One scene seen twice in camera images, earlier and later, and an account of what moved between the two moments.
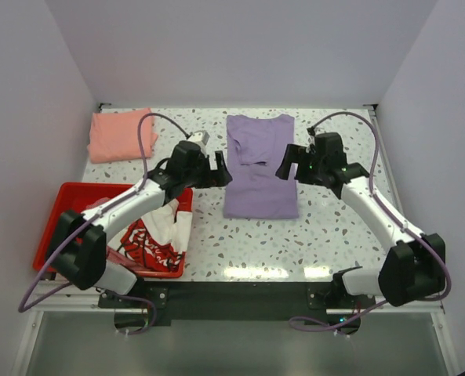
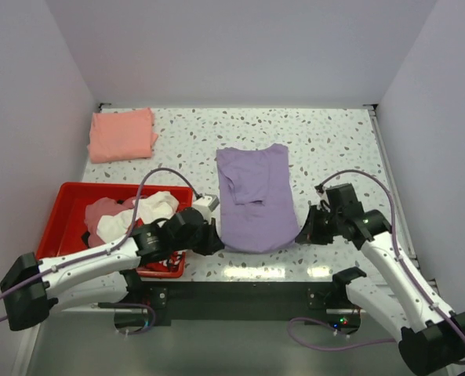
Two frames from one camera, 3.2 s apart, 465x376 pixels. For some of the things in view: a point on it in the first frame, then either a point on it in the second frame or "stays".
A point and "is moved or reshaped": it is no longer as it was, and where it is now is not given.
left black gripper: (214, 178) to (212, 242)
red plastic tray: (79, 196) stays
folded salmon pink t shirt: (121, 135) stays
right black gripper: (294, 154) to (310, 234)
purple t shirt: (253, 147) is moved or reshaped
